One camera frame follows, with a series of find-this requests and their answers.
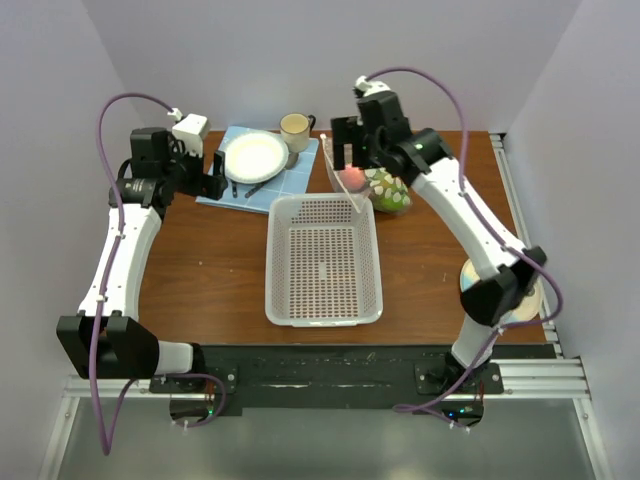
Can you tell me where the clear polka dot zip bag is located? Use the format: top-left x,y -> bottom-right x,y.
320,134 -> 412,215

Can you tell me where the pink fake peach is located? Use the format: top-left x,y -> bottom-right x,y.
337,166 -> 366,192

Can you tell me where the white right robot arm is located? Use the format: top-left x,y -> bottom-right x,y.
331,90 -> 547,393

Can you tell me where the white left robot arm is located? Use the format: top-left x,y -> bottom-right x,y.
56,119 -> 227,392

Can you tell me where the blue checked placemat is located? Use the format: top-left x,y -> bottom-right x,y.
196,126 -> 319,214

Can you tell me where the white round plate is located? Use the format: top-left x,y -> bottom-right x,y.
222,130 -> 289,184

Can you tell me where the beige mug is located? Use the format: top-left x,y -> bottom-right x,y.
279,113 -> 316,153

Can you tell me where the white plastic basket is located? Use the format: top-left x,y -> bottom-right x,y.
265,193 -> 383,328

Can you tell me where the blue beige saucer plate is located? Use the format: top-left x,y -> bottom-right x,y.
459,259 -> 543,323

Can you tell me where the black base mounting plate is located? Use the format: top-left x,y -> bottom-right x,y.
149,343 -> 501,421

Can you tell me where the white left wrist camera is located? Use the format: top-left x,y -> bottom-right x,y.
167,108 -> 210,155

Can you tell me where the black handled spoon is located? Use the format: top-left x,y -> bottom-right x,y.
243,152 -> 301,199

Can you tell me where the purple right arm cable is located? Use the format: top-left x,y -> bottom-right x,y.
367,67 -> 565,416

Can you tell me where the aluminium frame rail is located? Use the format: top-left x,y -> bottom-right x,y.
62,358 -> 591,400

